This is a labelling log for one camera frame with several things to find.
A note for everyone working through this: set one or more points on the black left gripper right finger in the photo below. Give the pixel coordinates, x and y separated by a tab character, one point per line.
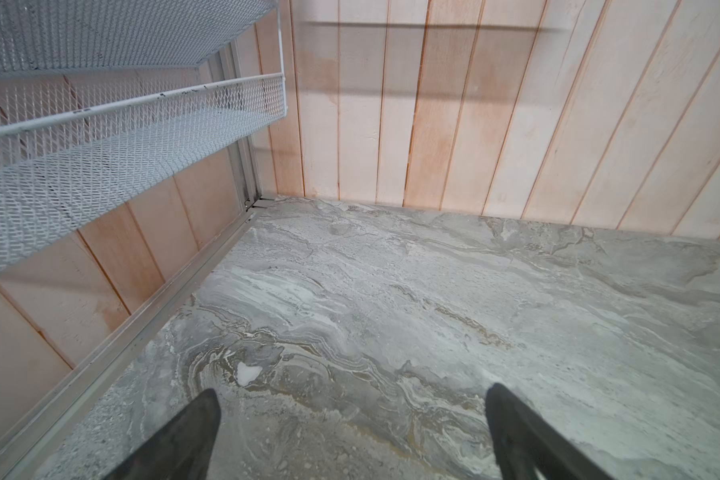
527	447

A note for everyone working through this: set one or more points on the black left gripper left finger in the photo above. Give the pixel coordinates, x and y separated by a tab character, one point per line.
181	449

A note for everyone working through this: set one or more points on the aluminium frame rail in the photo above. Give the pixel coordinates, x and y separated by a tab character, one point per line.
40	432

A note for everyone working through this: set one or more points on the white wire mesh shelf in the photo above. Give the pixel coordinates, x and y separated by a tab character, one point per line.
101	100

